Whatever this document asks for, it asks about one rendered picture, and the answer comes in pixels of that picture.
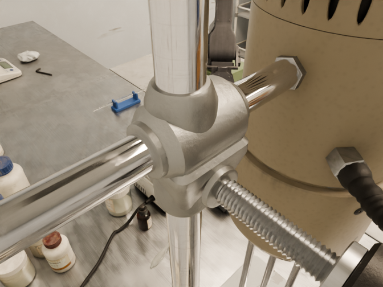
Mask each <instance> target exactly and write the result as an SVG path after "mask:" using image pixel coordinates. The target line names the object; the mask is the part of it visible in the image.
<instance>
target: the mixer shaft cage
mask: <svg viewBox="0 0 383 287"><path fill-rule="evenodd" d="M254 250H255V246H254V245H253V244H252V243H251V242H250V241H248V244H247V249H246V254H245V260H244V263H243V268H242V273H241V279H240V282H239V287H246V282H247V278H248V274H249V271H250V266H251V262H252V257H253V254H254ZM277 260H278V259H277V258H275V257H272V256H269V258H268V262H267V265H266V269H265V271H264V275H263V278H262V282H261V285H260V287H268V286H269V283H270V280H271V277H272V274H273V272H274V269H275V265H276V262H277ZM300 271H301V270H300V266H296V265H295V263H294V265H293V267H292V270H291V273H290V275H289V277H288V280H287V282H286V284H285V287H294V285H295V282H296V280H297V278H298V276H299V273H300Z"/></svg>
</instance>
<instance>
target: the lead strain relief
mask: <svg viewBox="0 0 383 287"><path fill-rule="evenodd" d="M348 192H349V193H350V194H351V195H352V196H354V197H355V198H356V200H357V201H358V202H359V203H360V206H361V208H362V210H364V211H365V212H366V215H367V216H368V217H369V218H370V219H372V222H373V223H374V224H375V225H377V226H378V228H379V229H380V230H381V231H382V232H383V190H382V189H381V188H380V187H379V186H378V185H376V184H375V182H374V180H373V179H372V178H371V177H366V176H364V177H358V178H356V179H354V180H353V181H351V182H350V183H349V185H348Z"/></svg>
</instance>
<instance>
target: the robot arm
mask: <svg viewBox="0 0 383 287"><path fill-rule="evenodd" d="M233 1H234V0H215V18H214V20H213V22H212V23H211V24H210V26H209V33H208V49H207V69H209V70H211V74H210V75H215V76H219V77H222V78H224V79H225V80H227V81H230V82H232V83H234V78H233V74H232V73H231V70H238V67H240V65H241V51H240V49H239V46H238V45H236V36H235V34H234V32H233V29H232V19H233ZM233 60H235V66H234V63H233Z"/></svg>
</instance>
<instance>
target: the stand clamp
mask: <svg viewBox="0 0 383 287"><path fill-rule="evenodd" d="M306 73H307V72H306V70H305V69H304V67H303V66H302V64H301V62H300V61H299V59H298V57H297V56H283V55H280V56H278V57H277V58H276V60H275V62H274V63H272V64H270V65H268V66H266V67H264V68H262V69H260V70H258V71H256V72H254V73H252V74H250V75H248V76H246V77H244V78H242V79H240V80H238V81H236V82H234V83H232V82H230V81H227V80H225V79H224V78H222V77H219V76H215V75H209V76H208V75H207V81H206V85H205V86H204V87H203V88H202V89H201V90H199V91H197V92H194V93H190V94H185V95H174V94H170V93H166V92H163V91H161V90H159V89H158V88H157V87H156V85H155V83H154V77H152V78H151V80H150V81H149V84H148V87H147V89H146V92H145V96H144V104H143V105H142V106H140V107H138V108H137V109H136V110H135V113H134V115H133V118H132V122H131V124H130V125H129V126H128V127H127V132H126V134H127V136H126V137H125V138H123V139H121V140H119V141H117V142H115V143H113V144H111V145H109V146H107V147H105V148H103V149H101V150H99V151H97V152H95V153H93V154H91V155H89V156H87V157H85V158H83V159H81V160H79V161H77V162H75V163H73V164H71V165H69V166H67V167H65V168H63V169H61V170H59V171H57V172H55V173H53V174H51V175H49V176H47V177H45V178H43V179H41V180H39V181H37V182H35V183H33V184H31V185H29V186H27V187H25V188H23V189H21V190H20V191H18V192H16V193H14V194H12V195H10V196H8V197H6V198H4V199H2V200H0V264H1V263H3V262H5V261H6V260H8V259H10V258H11V257H13V256H15V255H16V254H18V253H19V252H21V251H23V250H24V249H26V248H28V247H29V246H31V245H33V244H35V243H36V242H37V241H39V240H41V239H43V238H44V237H46V236H48V235H49V234H51V233H53V232H54V231H56V230H57V229H59V228H61V227H62V226H64V225H66V224H67V223H69V222H71V221H73V220H74V219H76V218H77V217H79V216H80V215H82V214H84V213H86V212H87V211H89V210H91V209H92V208H94V207H96V206H97V205H99V204H100V203H102V202H104V201H105V200H107V199H109V198H110V197H112V196H114V195H116V194H117V193H118V192H120V191H122V190H123V189H125V188H127V187H129V186H130V185H132V184H134V183H135V182H137V181H139V180H140V179H142V178H143V177H145V176H148V177H149V179H150V180H151V181H152V183H153V187H154V196H155V199H156V202H157V203H158V205H159V206H160V207H161V208H162V209H163V210H164V211H165V212H167V213H168V214H169V215H171V216H175V217H178V218H189V217H192V216H194V215H197V214H198V213H200V212H201V211H202V210H203V209H204V208H205V207H206V206H207V207H209V208H214V207H217V206H219V205H221V206H222V207H224V209H226V210H227V211H228V212H230V213H231V214H232V215H234V217H236V218H238V220H239V221H240V220H241V221H242V223H243V224H244V223H245V225H246V226H247V227H248V226H249V229H253V232H257V235H258V236H259V235H261V238H262V239H265V242H268V241H269V245H273V248H277V249H278V252H282V255H286V258H287V259H291V262H292V263H294V262H295V265H296V266H300V270H303V269H304V270H305V274H306V273H309V275H310V277H314V278H315V281H319V282H320V286H319V287H383V243H375V244H374V245H373V246H372V247H371V249H370V250H368V249H367V248H365V247H364V246H363V245H361V244H360V243H358V242H357V241H352V242H351V243H350V244H349V246H348V247H347V248H346V250H345V251H344V252H343V253H342V255H341V256H336V252H331V249H327V248H326V245H321V242H320V241H318V242H317V241H316V238H312V236H311V235H307V231H303V229H302V228H298V225H294V223H293V222H290V220H289V218H288V219H286V218H285V216H284V215H282V216H281V213H280V212H278V213H277V210H273V208H272V207H269V205H268V204H265V202H264V201H262V200H261V198H258V197H257V196H256V195H255V196H254V194H253V193H250V191H249V190H247V189H246V188H243V186H242V185H240V184H239V183H237V179H238V173H237V171H236V170H235V168H236V167H237V165H238V164H239V163H240V161H241V160H242V158H243V157H244V155H245V154H246V153H247V148H248V138H247V137H246V136H245V134H246V132H247V128H248V118H249V115H250V113H251V112H253V111H254V110H256V109H258V108H259V107H261V106H262V105H264V104H266V103H267V102H269V101H271V100H272V99H274V98H276V97H277V96H279V95H281V94H282V93H284V92H285V91H287V90H289V89H292V90H295V89H297V88H299V86H300V84H301V82H302V81H303V79H304V77H305V75H306Z"/></svg>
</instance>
